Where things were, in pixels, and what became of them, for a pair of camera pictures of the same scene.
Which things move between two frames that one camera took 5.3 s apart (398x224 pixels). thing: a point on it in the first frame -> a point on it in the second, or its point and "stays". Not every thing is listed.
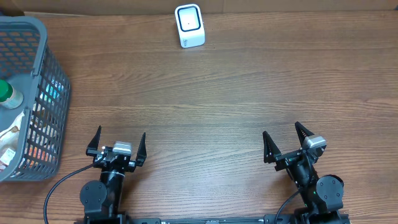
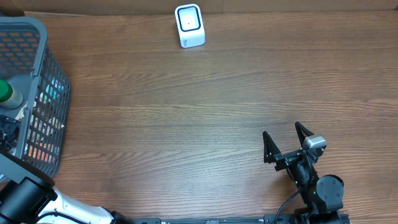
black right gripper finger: [270, 150] stays
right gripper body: [287, 160] stays
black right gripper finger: [302, 132] stays
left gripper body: [97, 160] -> [7, 124]
